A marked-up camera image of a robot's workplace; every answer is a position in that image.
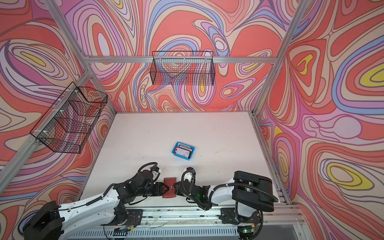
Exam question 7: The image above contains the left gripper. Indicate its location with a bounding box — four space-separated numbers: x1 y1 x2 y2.
136 182 172 198

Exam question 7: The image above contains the red leather card holder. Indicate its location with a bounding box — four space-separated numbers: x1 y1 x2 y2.
163 178 177 199

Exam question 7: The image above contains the blue plastic tray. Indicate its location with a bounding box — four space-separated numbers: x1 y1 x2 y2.
172 142 195 161

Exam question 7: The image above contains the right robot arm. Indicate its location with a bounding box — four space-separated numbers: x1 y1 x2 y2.
174 168 279 225

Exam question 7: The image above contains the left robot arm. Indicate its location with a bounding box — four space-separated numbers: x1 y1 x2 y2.
22 162 170 240

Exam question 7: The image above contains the white VIP card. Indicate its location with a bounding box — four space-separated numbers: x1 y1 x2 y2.
174 148 192 159

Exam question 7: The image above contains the stack of cards in tray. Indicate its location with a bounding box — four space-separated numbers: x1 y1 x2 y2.
178 143 192 152

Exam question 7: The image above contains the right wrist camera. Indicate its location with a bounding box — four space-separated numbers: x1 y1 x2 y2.
182 167 196 184

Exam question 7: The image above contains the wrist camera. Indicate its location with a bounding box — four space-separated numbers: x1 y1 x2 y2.
182 167 196 184
150 166 162 182

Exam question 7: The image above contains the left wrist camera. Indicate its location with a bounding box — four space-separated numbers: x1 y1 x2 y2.
150 166 162 182

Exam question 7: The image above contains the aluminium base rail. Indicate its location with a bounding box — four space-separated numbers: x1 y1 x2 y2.
70 205 312 240

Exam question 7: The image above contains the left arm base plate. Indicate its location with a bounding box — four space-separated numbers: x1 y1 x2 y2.
109 209 144 226

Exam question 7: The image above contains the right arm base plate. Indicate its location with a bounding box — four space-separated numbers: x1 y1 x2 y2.
219 208 262 225

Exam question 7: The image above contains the black wire basket left wall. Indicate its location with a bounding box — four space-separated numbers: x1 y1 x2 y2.
30 83 108 154

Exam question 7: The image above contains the black wire basket wall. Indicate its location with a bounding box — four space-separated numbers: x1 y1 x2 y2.
150 51 216 86
30 83 108 154

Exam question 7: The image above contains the black wire basket back wall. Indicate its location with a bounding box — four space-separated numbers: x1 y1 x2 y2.
150 51 216 86

